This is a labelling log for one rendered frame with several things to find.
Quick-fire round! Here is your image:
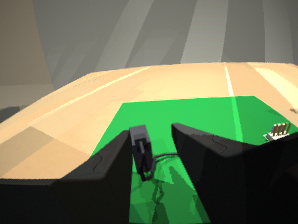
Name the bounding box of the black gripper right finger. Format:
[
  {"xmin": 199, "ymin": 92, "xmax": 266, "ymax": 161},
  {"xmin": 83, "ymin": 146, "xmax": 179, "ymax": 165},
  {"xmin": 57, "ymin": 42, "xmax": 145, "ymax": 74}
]
[{"xmin": 170, "ymin": 123, "xmax": 298, "ymax": 224}]

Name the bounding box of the green circuit board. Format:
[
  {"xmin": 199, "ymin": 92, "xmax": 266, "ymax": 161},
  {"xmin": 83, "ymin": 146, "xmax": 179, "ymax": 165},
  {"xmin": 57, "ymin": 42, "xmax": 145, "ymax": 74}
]
[{"xmin": 89, "ymin": 95, "xmax": 298, "ymax": 224}]

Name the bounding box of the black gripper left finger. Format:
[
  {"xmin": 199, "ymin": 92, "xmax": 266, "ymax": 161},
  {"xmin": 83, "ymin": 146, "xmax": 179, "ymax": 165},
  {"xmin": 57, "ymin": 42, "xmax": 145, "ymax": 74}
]
[{"xmin": 0, "ymin": 131, "xmax": 133, "ymax": 224}]

